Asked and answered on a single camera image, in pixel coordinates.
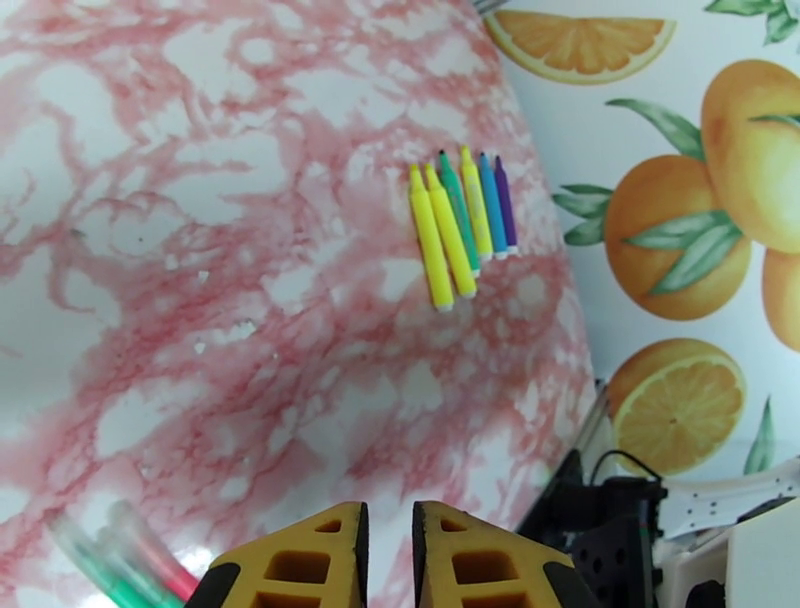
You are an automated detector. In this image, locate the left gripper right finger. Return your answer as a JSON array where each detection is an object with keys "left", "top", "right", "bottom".
[{"left": 412, "top": 499, "right": 598, "bottom": 608}]

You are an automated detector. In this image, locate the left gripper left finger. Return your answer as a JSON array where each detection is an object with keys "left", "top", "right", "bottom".
[{"left": 185, "top": 499, "right": 370, "bottom": 608}]

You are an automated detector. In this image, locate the red marker pen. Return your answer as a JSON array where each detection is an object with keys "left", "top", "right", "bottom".
[{"left": 109, "top": 499, "right": 201, "bottom": 601}]

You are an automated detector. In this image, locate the yellow marker pen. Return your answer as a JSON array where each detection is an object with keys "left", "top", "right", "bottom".
[
  {"left": 407, "top": 163, "right": 456, "bottom": 313},
  {"left": 423, "top": 163, "right": 479, "bottom": 299},
  {"left": 459, "top": 144, "right": 495, "bottom": 263}
]

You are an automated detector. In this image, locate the purple marker pen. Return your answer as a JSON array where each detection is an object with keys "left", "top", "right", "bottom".
[{"left": 493, "top": 156, "right": 520, "bottom": 256}]

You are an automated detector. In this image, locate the blue marker pen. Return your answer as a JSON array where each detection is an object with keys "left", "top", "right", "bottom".
[{"left": 477, "top": 152, "right": 509, "bottom": 261}]

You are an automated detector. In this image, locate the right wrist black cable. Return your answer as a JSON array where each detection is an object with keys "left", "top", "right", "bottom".
[{"left": 590, "top": 448, "right": 664, "bottom": 486}]

